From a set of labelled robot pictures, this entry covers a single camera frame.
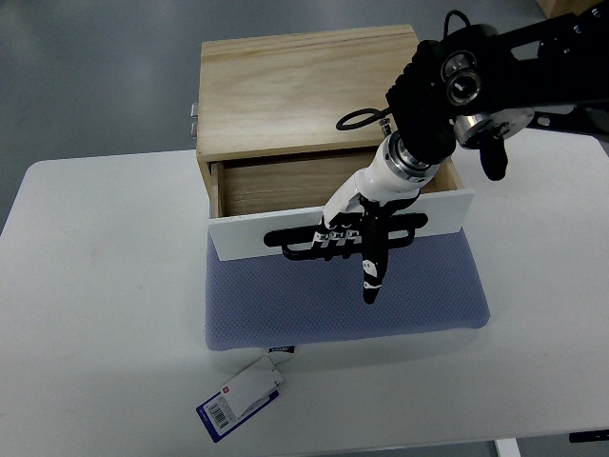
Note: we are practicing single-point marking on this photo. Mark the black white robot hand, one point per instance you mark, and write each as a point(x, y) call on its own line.
point(363, 204)

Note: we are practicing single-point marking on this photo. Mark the white top drawer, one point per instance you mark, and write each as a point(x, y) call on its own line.
point(272, 205)

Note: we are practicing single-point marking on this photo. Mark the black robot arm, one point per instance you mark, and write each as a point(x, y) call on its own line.
point(558, 68)

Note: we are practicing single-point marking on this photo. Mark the wooden drawer cabinet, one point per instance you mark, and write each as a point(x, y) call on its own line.
point(268, 108)

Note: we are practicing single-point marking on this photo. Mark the blue mesh cushion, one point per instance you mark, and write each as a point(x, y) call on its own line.
point(269, 302)

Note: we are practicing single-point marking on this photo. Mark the white blue paper tag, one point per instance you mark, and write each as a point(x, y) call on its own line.
point(240, 398)

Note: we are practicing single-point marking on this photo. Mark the white table leg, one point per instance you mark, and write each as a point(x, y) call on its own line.
point(507, 448)

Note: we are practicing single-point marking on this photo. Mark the cardboard box corner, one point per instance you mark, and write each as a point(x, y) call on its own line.
point(555, 8)

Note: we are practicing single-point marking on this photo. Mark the black bar under table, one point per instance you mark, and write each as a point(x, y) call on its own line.
point(589, 436)

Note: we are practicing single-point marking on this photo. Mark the metal table bracket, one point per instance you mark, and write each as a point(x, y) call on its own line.
point(193, 114)

